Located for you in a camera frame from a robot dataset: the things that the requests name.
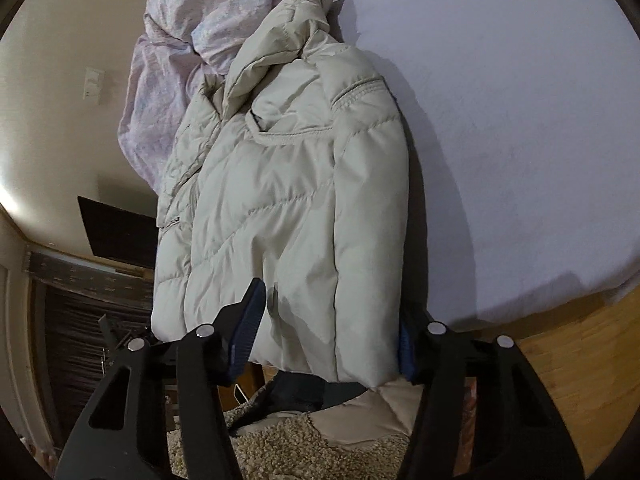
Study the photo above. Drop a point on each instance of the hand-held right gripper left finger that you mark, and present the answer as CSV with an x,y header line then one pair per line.
x,y
245,332

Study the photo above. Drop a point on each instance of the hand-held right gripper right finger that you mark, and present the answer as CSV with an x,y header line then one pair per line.
x,y
407,352

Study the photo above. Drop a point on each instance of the beige puffer jacket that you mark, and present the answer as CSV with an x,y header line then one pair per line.
x,y
280,200

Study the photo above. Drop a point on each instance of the dark cloth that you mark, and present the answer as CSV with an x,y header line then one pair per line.
x,y
295,392

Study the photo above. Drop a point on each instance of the beige shaggy rug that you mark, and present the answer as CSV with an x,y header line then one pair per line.
x,y
300,450

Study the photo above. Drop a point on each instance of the black flat panel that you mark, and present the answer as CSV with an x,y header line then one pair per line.
x,y
120,232

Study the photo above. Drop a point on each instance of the dark slatted cabinet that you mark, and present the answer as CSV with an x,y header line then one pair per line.
x,y
70,320

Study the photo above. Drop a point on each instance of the bed with white sheet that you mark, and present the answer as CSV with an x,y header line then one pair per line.
x,y
500,135

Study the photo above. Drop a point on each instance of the floral pink duvet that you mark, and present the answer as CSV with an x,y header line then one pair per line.
x,y
160,110

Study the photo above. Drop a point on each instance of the white light switch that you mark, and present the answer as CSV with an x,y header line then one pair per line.
x,y
92,83

